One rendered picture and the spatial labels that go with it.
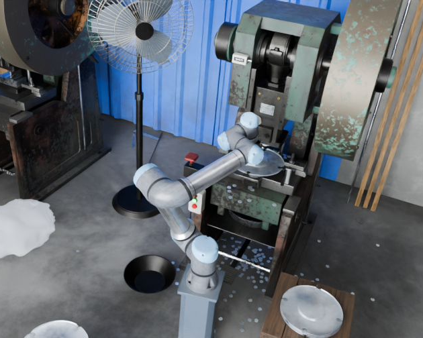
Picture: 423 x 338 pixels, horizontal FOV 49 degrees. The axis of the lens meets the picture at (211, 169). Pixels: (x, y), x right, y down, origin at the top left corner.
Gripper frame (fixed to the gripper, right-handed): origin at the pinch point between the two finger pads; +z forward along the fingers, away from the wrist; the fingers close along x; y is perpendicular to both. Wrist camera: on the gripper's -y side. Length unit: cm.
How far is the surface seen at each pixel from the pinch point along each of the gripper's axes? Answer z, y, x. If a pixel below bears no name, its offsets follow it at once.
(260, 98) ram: -13.1, -2.2, 30.9
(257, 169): 11.9, 4.3, 5.8
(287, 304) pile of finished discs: 32, 36, -50
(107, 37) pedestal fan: -23, -91, 41
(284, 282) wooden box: 40, 32, -38
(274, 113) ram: -7.7, 6.5, 27.8
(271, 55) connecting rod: -33, 0, 40
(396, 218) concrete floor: 127, 93, 67
